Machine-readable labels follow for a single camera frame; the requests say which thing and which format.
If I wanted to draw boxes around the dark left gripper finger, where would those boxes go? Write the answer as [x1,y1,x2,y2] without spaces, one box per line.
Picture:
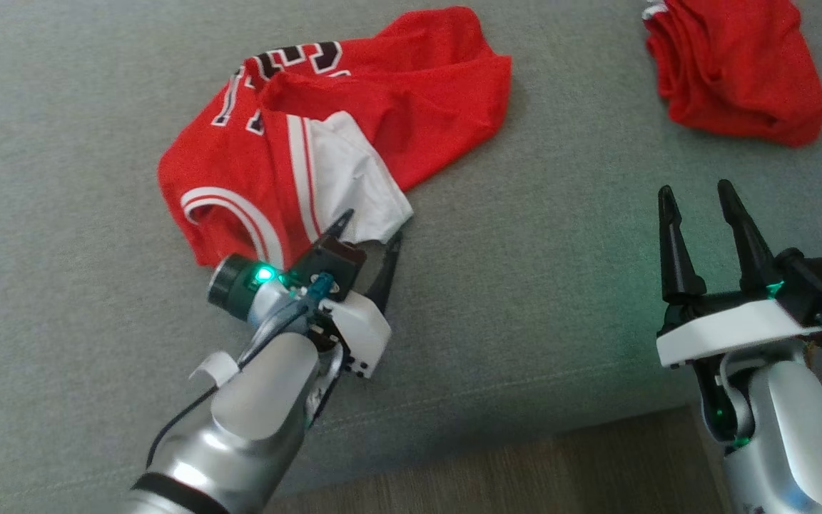
[366,229,405,316]
[318,208,355,243]

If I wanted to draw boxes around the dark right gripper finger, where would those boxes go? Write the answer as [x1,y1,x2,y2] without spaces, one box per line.
[716,178,780,293]
[657,183,707,303]

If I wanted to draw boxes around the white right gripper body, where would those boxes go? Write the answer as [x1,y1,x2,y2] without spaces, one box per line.
[655,288,822,369]

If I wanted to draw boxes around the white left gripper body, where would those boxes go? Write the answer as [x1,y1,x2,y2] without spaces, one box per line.
[315,290,392,380]

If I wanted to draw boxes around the red basketball jersey shirt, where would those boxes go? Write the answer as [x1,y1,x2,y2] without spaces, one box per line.
[157,6,514,270]

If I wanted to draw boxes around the red basketball shorts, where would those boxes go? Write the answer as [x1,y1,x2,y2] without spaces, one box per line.
[642,0,822,149]

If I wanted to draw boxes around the grey sofa seat cushion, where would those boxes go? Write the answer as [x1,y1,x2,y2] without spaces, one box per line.
[0,0,822,504]

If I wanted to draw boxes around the white cable label tag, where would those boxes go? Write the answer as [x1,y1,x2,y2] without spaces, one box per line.
[188,349,241,388]

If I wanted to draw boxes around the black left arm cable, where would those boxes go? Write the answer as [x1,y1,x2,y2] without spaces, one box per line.
[146,356,242,468]

